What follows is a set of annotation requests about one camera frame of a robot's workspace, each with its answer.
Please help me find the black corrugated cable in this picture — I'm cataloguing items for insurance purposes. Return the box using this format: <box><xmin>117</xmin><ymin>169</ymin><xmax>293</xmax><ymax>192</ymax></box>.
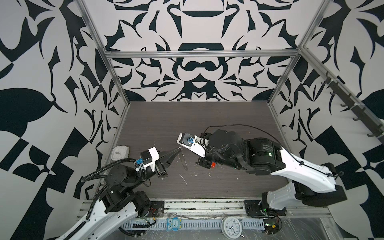
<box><xmin>80</xmin><ymin>157</ymin><xmax>138</xmax><ymax>184</ymax></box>

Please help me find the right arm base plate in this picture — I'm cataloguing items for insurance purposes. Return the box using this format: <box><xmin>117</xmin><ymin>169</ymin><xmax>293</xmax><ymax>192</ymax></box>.
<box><xmin>244</xmin><ymin>200</ymin><xmax>269</xmax><ymax>218</ymax></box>

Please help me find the small circuit board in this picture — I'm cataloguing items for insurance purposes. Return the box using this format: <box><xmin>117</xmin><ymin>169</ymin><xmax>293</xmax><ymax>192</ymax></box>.
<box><xmin>263</xmin><ymin>218</ymin><xmax>283</xmax><ymax>236</ymax></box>

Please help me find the white round wall device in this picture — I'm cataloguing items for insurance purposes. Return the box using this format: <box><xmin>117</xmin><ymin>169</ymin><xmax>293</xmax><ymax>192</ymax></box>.
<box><xmin>111</xmin><ymin>146</ymin><xmax>130</xmax><ymax>161</ymax></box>

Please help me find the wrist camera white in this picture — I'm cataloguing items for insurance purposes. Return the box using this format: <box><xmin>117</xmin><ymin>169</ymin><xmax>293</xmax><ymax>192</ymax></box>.
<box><xmin>135</xmin><ymin>147</ymin><xmax>160</xmax><ymax>172</ymax></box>
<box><xmin>177</xmin><ymin>133</ymin><xmax>209</xmax><ymax>158</ymax></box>

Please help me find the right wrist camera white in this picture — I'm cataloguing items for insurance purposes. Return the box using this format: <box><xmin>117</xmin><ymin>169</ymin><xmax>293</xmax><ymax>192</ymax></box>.
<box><xmin>177</xmin><ymin>133</ymin><xmax>209</xmax><ymax>158</ymax></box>

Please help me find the white slotted cable duct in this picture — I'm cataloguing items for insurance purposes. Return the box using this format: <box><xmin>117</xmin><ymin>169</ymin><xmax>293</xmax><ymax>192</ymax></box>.
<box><xmin>122</xmin><ymin>219</ymin><xmax>265</xmax><ymax>231</ymax></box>

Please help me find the white alarm clock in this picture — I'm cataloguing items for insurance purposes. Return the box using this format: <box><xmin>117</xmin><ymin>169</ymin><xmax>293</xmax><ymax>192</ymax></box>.
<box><xmin>221</xmin><ymin>216</ymin><xmax>243</xmax><ymax>240</ymax></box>

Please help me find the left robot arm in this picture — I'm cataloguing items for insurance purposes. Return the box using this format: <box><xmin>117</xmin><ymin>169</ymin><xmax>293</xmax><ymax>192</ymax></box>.
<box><xmin>59</xmin><ymin>147</ymin><xmax>181</xmax><ymax>240</ymax></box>

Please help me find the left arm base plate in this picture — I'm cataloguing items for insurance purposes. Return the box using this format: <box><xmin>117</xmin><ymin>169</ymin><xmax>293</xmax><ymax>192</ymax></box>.
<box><xmin>146</xmin><ymin>201</ymin><xmax>165</xmax><ymax>218</ymax></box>

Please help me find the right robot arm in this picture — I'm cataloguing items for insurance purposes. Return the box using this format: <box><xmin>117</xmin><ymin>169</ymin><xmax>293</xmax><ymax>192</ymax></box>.
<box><xmin>187</xmin><ymin>130</ymin><xmax>348</xmax><ymax>212</ymax></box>

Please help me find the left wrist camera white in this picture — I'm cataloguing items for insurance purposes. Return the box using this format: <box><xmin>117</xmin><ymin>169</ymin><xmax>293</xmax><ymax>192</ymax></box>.
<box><xmin>135</xmin><ymin>147</ymin><xmax>160</xmax><ymax>172</ymax></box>

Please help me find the black wall hook rail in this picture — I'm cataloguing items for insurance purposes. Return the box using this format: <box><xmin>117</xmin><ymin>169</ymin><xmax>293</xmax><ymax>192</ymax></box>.
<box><xmin>322</xmin><ymin>71</ymin><xmax>384</xmax><ymax>145</ymax></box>

